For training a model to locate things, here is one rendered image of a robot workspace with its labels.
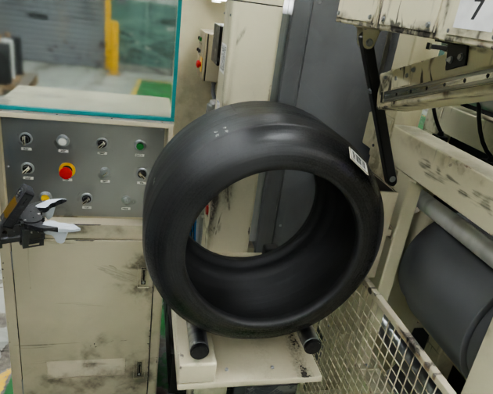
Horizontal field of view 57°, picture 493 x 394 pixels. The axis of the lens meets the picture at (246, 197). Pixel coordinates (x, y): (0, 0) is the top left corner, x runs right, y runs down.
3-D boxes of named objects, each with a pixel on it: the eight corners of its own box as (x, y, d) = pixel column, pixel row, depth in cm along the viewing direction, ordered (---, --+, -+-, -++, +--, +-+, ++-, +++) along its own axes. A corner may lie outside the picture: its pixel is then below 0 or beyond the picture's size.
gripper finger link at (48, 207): (58, 209, 135) (34, 223, 127) (58, 192, 132) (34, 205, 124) (66, 213, 134) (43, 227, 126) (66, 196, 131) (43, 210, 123)
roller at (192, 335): (179, 276, 137) (180, 263, 135) (194, 276, 138) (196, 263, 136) (188, 360, 106) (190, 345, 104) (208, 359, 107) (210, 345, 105)
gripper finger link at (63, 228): (80, 242, 124) (46, 236, 123) (80, 225, 121) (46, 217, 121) (76, 249, 121) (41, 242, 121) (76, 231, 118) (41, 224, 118)
